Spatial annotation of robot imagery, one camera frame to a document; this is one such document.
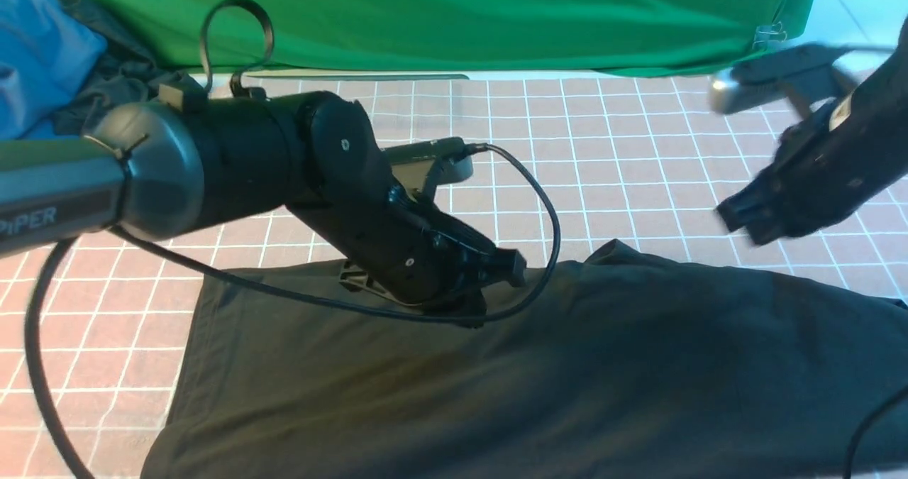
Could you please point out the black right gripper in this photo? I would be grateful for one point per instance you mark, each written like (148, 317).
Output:
(820, 175)

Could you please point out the dark gray crumpled cloth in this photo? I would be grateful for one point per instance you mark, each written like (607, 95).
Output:
(126, 72)

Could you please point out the blue cloth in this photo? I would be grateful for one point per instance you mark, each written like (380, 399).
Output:
(46, 57)

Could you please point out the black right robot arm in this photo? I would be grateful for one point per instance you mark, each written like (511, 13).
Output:
(885, 88)

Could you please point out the dark gray long-sleeve top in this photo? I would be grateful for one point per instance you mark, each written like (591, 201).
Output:
(627, 366)

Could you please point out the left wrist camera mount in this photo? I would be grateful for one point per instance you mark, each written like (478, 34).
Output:
(421, 167)

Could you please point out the pink grid-pattern table mat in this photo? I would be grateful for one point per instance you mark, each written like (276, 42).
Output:
(640, 160)

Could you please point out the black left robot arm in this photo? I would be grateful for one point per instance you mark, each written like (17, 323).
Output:
(164, 169)

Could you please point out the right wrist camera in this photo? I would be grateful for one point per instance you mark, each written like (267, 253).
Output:
(805, 75)

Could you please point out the metal binder clip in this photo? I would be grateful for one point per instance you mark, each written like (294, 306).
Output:
(769, 36)

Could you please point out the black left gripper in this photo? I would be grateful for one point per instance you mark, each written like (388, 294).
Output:
(407, 251)

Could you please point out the green backdrop cloth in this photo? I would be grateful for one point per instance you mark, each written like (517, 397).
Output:
(648, 38)

